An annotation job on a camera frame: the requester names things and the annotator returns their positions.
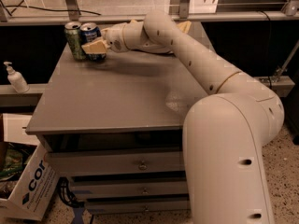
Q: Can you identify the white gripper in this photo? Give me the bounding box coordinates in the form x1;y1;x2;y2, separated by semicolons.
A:
81;23;128;54

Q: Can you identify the blue pepsi can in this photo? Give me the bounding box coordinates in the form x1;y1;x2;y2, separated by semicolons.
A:
80;22;106;62

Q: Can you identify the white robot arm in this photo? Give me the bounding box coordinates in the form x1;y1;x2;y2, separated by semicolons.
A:
82;10;284;224

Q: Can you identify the green soda can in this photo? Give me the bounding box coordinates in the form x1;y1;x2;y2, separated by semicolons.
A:
64;21;86;61

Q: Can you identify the grey drawer cabinet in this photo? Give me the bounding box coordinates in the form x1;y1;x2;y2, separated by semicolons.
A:
26;49;206;215

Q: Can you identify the brown chip bag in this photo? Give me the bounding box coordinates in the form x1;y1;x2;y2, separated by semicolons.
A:
130;20;192;34

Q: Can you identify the white pump bottle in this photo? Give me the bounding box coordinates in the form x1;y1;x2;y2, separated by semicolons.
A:
4;62;29;93

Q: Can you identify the white cardboard box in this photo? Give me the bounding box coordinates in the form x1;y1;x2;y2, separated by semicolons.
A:
0;113;59;220

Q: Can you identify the black cable on ledge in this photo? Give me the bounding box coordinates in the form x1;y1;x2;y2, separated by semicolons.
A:
0;0;102;17

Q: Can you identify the black cable bundle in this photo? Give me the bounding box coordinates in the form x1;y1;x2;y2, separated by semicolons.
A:
57;177;86;209

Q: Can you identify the grey metal rail frame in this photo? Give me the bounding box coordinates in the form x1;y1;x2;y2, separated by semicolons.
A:
0;0;299;26

